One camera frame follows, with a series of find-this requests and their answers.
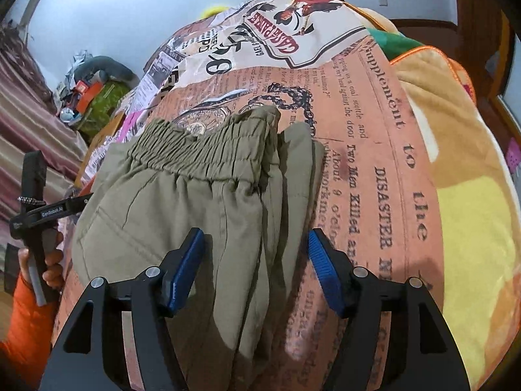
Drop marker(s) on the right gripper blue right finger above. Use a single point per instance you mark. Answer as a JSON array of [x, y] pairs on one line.
[[352, 294]]

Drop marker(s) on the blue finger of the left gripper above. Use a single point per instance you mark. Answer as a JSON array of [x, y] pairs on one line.
[[75, 205]]

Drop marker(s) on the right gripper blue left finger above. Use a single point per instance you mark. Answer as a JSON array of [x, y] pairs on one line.
[[157, 294]]

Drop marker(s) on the orange sleeve left forearm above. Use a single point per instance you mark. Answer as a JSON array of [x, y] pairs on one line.
[[26, 348]]

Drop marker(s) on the wooden folding bed table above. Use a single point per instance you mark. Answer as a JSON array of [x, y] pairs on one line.
[[97, 150]]

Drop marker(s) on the red striped curtain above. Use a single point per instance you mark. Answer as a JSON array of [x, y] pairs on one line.
[[29, 123]]

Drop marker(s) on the green storage bag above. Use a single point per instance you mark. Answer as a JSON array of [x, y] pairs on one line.
[[100, 108]]

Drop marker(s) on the pink garment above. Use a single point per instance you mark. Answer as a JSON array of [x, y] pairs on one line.
[[133, 125]]

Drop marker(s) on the orange box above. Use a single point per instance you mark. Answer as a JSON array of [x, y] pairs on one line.
[[87, 97]]

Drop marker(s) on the grey stuffed toy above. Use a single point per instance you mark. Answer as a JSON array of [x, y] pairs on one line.
[[108, 65]]

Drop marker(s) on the yellow orange plush blanket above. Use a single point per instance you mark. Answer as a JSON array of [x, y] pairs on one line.
[[479, 206]]

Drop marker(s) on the newspaper print bed quilt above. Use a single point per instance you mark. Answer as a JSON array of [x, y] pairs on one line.
[[285, 115]]

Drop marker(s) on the wooden door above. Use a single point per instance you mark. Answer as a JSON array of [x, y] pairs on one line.
[[486, 43]]

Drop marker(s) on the yellow foam bed rail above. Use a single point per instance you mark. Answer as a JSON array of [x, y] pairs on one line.
[[213, 10]]

